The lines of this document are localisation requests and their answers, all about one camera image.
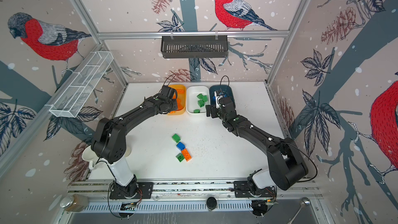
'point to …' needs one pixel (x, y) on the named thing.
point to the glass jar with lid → (76, 203)
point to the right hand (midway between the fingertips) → (212, 105)
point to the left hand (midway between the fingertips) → (173, 104)
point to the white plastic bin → (192, 92)
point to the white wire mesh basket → (78, 87)
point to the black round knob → (211, 202)
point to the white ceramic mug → (88, 155)
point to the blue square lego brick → (214, 98)
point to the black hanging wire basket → (194, 46)
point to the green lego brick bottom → (180, 157)
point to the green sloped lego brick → (196, 111)
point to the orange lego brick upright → (186, 154)
